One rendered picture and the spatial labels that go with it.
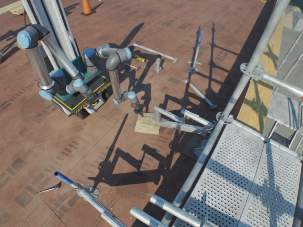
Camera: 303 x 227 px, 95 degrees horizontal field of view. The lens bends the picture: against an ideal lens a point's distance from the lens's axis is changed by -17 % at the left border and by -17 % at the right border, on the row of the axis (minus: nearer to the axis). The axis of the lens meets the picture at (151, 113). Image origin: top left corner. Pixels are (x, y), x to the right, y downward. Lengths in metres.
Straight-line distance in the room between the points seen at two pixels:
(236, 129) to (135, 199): 1.17
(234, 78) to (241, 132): 1.86
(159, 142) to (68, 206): 1.23
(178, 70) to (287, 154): 2.12
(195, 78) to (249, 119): 1.49
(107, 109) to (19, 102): 1.56
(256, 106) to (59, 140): 2.28
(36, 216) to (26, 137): 1.07
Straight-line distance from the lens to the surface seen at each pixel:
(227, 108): 1.32
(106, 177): 1.92
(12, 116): 3.09
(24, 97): 3.26
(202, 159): 1.17
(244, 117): 1.58
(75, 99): 2.20
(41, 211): 2.14
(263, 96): 1.88
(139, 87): 2.59
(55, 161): 2.22
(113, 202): 1.85
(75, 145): 2.20
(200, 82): 2.79
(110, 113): 2.31
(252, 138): 1.40
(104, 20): 5.04
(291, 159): 1.51
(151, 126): 2.11
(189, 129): 1.73
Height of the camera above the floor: 1.80
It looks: 53 degrees down
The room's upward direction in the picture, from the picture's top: straight up
